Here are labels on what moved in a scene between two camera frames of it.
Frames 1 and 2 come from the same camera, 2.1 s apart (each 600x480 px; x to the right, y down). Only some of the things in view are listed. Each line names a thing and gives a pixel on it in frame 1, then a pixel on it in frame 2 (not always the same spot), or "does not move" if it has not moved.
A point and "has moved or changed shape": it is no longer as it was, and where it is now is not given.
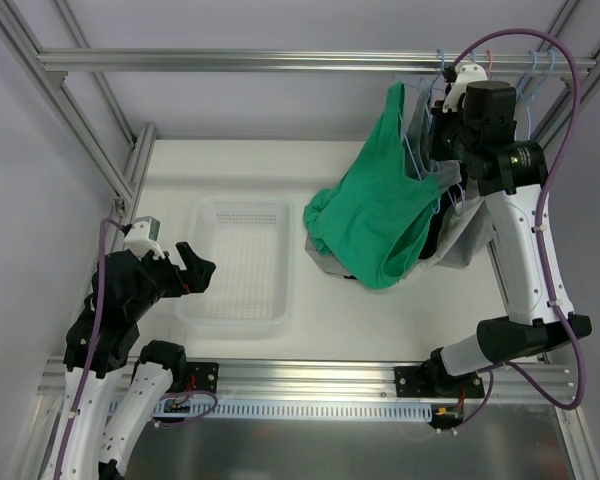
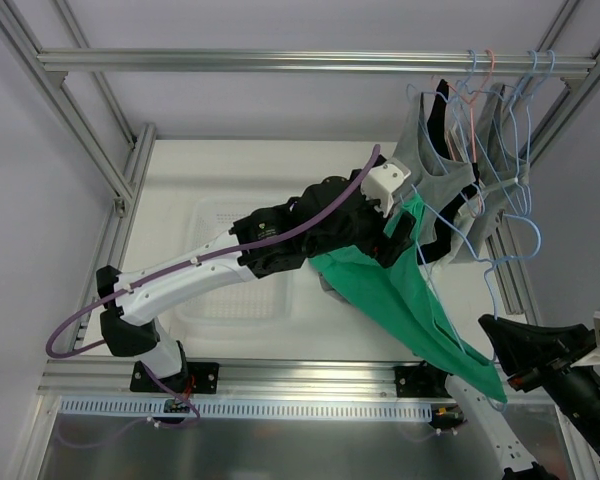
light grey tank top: x=467 y=237 to x=431 y=189
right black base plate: x=423 y=381 does not move
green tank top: x=375 y=219 has moved or changed shape
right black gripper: x=441 y=132 to x=522 y=378
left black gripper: x=175 y=278 to x=397 y=240
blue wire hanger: x=407 y=141 to x=435 y=292
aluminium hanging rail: x=105 y=60 does not move
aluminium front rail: x=329 y=379 does not move
